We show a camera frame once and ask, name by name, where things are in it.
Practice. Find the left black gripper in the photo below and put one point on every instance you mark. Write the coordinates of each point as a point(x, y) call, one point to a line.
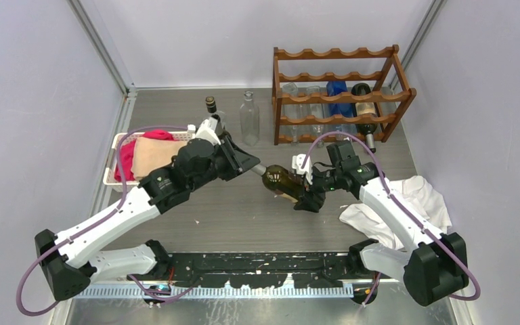
point(244, 161)

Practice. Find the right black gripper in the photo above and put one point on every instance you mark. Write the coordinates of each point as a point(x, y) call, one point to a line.
point(307, 201)

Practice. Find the green wine bottle front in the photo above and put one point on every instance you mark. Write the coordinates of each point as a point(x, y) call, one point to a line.
point(280, 181)

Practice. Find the dark green wine bottle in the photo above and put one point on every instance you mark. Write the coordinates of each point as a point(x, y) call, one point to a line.
point(366, 109)

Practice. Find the blue square glass bottle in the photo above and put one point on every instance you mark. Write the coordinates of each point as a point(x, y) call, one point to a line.
point(335, 88)

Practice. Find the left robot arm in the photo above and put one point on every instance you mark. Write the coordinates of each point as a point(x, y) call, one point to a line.
point(75, 258)

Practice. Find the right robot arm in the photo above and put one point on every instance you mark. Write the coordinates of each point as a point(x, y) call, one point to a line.
point(433, 265)

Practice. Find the tall clear glass bottle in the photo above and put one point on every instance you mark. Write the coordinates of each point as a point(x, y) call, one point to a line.
point(249, 120)

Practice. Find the clear whisky bottle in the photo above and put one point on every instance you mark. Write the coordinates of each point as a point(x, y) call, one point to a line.
point(213, 110)

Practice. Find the wooden wine rack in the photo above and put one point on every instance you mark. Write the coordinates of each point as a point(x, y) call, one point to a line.
point(392, 94)

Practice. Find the beige folded cloth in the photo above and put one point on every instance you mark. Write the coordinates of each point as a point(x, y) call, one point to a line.
point(151, 154)

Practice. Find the white cloth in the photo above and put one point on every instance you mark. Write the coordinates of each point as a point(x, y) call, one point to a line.
point(415, 190)

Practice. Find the red cloth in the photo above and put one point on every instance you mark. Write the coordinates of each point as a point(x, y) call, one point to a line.
point(126, 152)

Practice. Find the white plastic basket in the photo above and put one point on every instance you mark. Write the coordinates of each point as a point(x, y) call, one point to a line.
point(108, 177)

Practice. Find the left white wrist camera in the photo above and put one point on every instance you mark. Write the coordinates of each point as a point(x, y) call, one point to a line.
point(208, 130)

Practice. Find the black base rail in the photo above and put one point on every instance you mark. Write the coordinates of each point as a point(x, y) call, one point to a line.
point(258, 270)

